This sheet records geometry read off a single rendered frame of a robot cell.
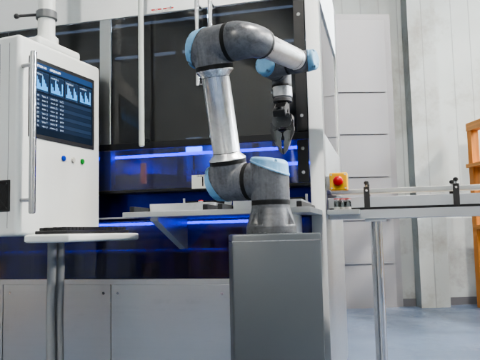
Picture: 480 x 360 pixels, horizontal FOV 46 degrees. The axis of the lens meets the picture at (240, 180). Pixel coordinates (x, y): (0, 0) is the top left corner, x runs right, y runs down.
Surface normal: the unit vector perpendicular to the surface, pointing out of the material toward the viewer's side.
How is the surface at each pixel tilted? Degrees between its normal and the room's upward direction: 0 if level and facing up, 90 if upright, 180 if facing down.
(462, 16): 90
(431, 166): 90
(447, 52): 90
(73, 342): 90
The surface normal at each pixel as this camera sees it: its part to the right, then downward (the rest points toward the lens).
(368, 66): 0.06, -0.09
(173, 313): -0.24, -0.08
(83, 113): 0.93, -0.06
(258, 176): -0.50, -0.07
